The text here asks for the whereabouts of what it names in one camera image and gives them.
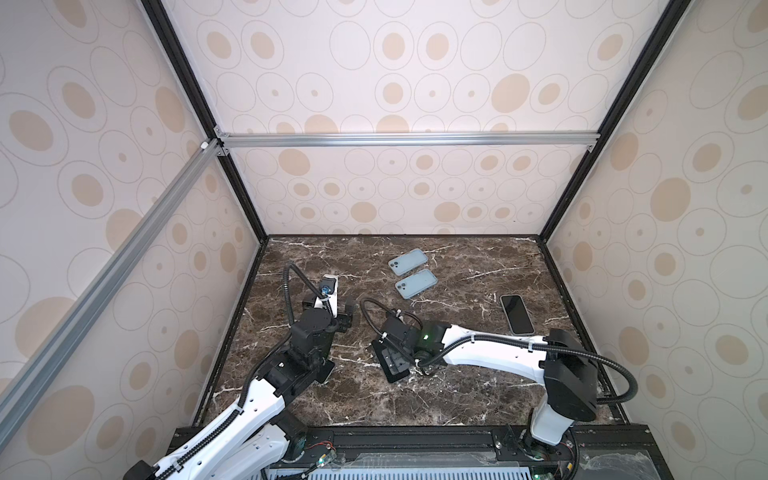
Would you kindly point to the light blue phone case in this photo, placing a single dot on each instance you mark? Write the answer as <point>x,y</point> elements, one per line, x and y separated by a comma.
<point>407,262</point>
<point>415,284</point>

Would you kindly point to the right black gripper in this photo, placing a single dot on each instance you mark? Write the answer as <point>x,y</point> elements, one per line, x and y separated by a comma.
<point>388,362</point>

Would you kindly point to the black corner frame post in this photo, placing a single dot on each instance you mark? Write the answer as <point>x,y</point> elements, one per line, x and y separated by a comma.
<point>647,58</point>
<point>169,40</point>

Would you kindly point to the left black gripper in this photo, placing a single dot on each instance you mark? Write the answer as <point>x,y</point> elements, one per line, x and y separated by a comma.
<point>349,309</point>

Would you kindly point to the aluminium rail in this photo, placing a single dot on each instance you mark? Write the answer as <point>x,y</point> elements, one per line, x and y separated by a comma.
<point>410,139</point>
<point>40,371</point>

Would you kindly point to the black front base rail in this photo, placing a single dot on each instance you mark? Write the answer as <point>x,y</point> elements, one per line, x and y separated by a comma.
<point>443,452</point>

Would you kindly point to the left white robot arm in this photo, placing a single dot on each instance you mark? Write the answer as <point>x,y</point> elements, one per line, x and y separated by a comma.
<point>245,438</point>

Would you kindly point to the black corner frame post left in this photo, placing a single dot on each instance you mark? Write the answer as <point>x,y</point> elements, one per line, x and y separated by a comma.
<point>169,40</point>

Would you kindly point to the black corner frame post right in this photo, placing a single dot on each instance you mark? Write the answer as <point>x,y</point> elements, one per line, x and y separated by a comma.
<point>647,58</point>

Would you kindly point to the pink phone black screen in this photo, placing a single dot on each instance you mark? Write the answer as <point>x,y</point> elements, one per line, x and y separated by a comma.
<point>518,317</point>

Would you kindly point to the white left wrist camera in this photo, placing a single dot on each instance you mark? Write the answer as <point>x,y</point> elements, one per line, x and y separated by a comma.
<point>329,300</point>

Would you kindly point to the left aluminium rail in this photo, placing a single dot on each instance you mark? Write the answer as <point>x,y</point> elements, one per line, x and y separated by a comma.
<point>40,371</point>

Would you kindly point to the dark blue phone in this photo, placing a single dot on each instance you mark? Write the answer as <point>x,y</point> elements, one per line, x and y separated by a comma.
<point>324,371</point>

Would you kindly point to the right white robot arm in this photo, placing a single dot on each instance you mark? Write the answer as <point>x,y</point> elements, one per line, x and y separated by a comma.
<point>555,361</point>

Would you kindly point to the back aluminium rail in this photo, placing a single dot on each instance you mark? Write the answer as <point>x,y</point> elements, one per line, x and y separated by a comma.
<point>410,139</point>

